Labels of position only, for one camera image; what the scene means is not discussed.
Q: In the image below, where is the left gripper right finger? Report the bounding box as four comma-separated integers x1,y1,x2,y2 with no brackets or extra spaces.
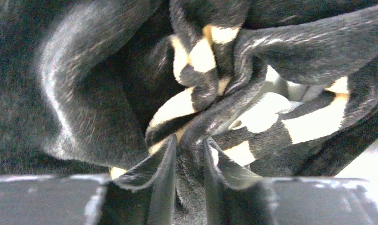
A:
203,138,378,225

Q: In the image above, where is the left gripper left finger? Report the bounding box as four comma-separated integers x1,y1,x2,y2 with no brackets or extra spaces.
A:
0,135,177,225

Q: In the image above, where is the black floral pillowcase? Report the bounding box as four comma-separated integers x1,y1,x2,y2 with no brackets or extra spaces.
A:
0,0,378,225

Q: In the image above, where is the white yellow-edged pillow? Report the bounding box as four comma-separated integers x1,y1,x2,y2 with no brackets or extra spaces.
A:
335,139,378,204

